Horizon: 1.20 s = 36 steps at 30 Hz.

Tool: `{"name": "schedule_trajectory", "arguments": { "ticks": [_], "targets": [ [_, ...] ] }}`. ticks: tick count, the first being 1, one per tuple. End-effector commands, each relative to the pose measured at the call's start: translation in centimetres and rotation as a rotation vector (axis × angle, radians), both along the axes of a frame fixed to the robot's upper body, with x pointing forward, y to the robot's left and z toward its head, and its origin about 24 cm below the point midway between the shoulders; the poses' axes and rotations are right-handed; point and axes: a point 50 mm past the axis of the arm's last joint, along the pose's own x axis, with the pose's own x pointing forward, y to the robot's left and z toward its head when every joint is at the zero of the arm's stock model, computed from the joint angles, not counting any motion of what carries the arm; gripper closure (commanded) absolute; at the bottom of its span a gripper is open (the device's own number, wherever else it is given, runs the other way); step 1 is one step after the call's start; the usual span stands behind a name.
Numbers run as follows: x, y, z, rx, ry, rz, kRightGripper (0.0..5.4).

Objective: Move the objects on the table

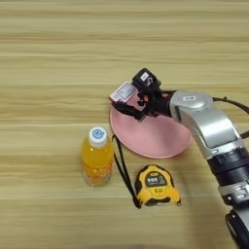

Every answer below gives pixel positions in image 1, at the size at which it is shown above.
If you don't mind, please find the orange juice bottle white cap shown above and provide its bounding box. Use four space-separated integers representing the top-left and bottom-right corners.
81 125 115 188

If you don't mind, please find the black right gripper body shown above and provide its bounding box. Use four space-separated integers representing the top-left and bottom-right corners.
137 89 173 121

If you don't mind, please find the yellow tape measure black strap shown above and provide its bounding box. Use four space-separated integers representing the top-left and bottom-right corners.
111 134 182 209

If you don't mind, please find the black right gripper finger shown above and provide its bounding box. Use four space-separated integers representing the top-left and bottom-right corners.
111 100 147 122

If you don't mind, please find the pink round plate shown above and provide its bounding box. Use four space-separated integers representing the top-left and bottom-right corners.
109 95 194 160

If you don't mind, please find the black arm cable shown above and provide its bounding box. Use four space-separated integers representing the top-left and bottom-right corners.
212 95 249 140

